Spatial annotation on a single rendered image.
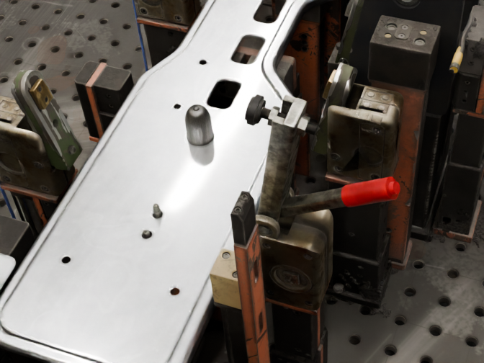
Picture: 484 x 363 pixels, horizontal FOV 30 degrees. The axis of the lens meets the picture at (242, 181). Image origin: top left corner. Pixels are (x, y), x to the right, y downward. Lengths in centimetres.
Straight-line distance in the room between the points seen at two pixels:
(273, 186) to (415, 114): 28
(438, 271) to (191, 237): 46
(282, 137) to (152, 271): 25
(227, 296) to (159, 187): 19
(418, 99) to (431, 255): 35
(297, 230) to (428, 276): 43
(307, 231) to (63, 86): 81
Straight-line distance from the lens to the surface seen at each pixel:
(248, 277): 83
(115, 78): 120
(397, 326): 128
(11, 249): 106
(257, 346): 93
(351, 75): 101
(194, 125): 106
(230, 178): 105
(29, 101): 104
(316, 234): 93
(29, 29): 178
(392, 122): 101
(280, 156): 84
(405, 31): 104
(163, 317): 94
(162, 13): 135
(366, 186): 85
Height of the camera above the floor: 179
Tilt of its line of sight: 50 degrees down
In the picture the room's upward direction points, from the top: 6 degrees counter-clockwise
